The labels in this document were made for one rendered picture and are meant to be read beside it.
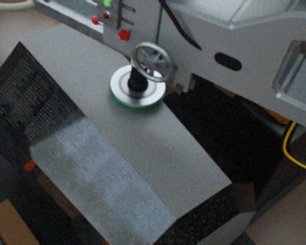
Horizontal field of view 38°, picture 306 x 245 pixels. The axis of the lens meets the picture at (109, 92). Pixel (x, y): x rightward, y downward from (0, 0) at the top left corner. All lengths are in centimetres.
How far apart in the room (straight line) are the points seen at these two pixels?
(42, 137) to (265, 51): 97
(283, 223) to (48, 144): 138
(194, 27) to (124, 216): 70
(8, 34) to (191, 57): 217
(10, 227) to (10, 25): 166
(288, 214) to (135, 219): 125
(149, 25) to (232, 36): 25
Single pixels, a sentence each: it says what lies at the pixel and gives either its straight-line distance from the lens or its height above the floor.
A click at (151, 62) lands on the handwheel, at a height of 125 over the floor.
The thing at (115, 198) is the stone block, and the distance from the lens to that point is 160.
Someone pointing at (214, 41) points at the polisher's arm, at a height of 136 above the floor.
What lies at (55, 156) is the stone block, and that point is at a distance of 176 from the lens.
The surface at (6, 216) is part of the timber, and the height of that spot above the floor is 13.
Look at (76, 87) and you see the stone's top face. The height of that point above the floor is 86.
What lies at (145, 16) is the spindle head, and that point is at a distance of 133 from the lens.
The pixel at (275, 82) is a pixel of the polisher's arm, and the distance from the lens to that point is 129.
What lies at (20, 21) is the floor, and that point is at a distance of 343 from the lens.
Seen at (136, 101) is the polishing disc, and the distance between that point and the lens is 166.
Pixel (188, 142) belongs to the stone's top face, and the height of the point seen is 86.
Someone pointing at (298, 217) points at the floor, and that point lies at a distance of 265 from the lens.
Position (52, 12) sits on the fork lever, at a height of 114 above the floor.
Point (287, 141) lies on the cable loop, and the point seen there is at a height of 102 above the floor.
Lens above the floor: 219
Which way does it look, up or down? 49 degrees down
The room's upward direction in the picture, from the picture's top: 3 degrees clockwise
